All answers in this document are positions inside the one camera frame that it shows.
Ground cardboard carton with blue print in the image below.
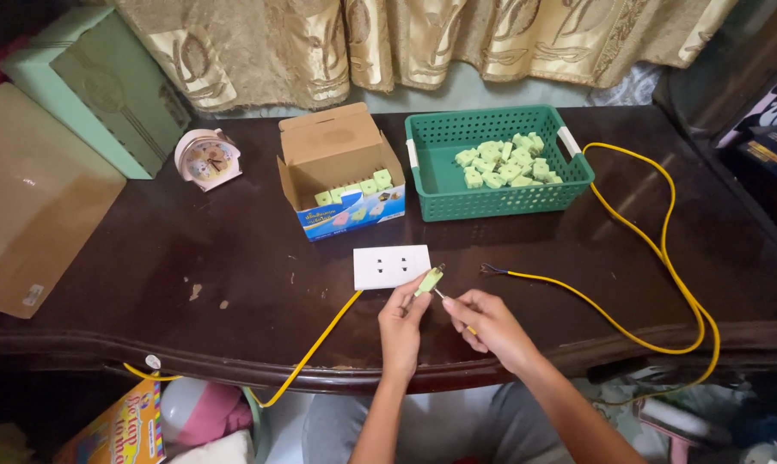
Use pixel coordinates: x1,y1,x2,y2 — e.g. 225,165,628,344
277,102,407,242

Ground white double wall socket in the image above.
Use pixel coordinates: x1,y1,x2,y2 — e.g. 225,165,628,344
353,244,432,291

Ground person's left hand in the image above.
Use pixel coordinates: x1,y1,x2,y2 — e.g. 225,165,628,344
377,275,433,382

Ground heap of household clutter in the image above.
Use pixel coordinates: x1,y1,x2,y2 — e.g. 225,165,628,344
582,366,777,464

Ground person's right hand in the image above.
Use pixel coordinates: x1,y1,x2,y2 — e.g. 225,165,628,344
441,289,545,376

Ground mint green gift box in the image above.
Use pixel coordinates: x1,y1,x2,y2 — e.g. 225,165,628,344
0,5,193,180

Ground heap of green plugs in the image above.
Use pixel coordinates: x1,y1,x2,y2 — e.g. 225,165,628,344
453,131,564,189

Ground row of green plugs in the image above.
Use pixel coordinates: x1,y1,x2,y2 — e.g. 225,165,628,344
314,168,394,208

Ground beige patterned curtain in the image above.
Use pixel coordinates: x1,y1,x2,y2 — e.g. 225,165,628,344
108,0,740,113

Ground black cartoon print box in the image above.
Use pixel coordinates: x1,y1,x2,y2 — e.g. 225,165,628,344
716,57,777,194

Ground person's grey trousers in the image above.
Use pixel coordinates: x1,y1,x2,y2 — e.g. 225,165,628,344
301,382,578,464

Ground flat brown cardboard box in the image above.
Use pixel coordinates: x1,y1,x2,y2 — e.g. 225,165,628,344
0,82,128,320

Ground pink and white plush toy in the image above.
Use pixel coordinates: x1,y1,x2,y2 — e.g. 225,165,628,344
159,376,254,447

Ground pink alarm clock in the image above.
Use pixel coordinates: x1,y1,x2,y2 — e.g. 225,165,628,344
173,128,243,193

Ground colourful printed book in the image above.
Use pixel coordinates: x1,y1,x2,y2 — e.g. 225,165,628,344
52,376,168,464

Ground yellow electric cable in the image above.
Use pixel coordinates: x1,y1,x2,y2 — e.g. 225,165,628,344
123,142,722,409

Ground green two-pin plug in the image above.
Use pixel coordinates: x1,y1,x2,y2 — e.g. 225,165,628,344
414,263,447,298

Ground yellow handled screwdriver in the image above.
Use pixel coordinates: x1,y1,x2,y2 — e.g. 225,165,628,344
433,287,478,336

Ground white lace cloth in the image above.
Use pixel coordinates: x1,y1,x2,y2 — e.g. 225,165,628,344
585,61,664,108

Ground dark glass cabinet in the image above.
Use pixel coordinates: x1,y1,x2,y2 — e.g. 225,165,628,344
652,0,777,265

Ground green plastic basket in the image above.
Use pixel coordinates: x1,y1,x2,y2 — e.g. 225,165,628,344
404,104,596,223

